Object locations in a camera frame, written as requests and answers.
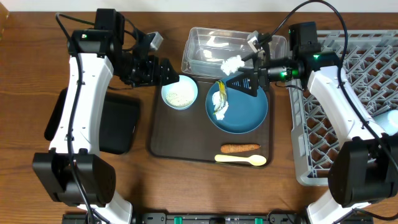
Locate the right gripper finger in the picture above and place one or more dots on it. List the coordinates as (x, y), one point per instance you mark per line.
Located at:
(247, 82)
(255, 56)

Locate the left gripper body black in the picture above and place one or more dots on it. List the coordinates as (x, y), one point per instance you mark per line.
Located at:
(141, 74)

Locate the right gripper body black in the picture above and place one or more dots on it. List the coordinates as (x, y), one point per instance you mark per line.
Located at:
(263, 69)

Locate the white tissue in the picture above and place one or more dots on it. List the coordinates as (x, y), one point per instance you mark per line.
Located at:
(220, 104)
(232, 65)

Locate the yellow snack wrapper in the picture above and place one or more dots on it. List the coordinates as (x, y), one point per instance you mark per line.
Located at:
(222, 87)

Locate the dark blue plate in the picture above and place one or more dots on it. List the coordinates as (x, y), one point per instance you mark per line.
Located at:
(245, 113)

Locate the clear plastic bin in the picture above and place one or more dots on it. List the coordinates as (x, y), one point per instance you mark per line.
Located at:
(206, 49)

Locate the light blue cup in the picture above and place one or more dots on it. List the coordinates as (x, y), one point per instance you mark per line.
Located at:
(388, 121)

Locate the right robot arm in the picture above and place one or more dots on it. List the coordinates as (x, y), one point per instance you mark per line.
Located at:
(365, 170)

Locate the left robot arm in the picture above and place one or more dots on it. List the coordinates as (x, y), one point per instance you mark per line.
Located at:
(71, 171)

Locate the grey dishwasher rack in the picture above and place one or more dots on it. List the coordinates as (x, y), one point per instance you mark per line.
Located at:
(371, 68)

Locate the light blue rice bowl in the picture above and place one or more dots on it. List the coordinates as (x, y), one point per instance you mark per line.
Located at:
(180, 95)

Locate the black plastic tray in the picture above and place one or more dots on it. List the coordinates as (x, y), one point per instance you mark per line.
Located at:
(105, 127)

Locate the dark brown serving tray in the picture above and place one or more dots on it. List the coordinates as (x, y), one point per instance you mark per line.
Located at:
(190, 135)

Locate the orange carrot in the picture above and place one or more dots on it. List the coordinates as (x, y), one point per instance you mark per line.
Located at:
(237, 148)

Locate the cream plastic spoon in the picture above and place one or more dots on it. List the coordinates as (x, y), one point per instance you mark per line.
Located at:
(254, 160)

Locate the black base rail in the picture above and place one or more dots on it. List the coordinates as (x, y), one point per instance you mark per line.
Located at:
(161, 218)

